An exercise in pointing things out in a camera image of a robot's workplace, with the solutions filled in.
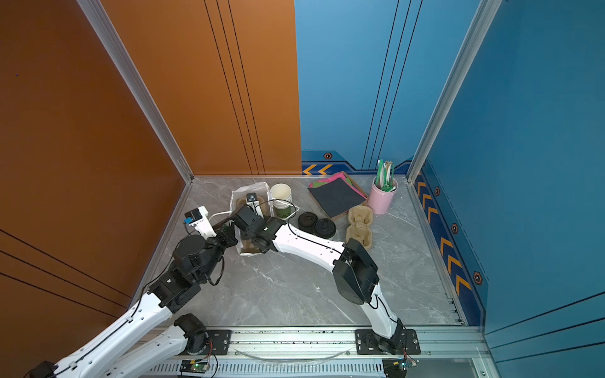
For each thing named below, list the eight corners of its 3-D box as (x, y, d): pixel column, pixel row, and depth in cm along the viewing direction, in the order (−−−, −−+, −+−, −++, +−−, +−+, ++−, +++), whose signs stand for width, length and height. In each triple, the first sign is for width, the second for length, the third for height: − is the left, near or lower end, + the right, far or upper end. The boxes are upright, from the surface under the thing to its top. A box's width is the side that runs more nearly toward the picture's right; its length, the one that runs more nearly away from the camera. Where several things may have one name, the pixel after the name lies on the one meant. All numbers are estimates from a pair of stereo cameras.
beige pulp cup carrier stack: (344, 244, 98) (346, 237, 93) (349, 210, 109) (350, 202, 104) (368, 249, 96) (371, 242, 92) (370, 214, 108) (373, 206, 103)
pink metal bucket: (365, 214, 108) (372, 191, 96) (367, 199, 114) (374, 176, 102) (387, 218, 107) (397, 196, 94) (388, 203, 113) (398, 180, 100)
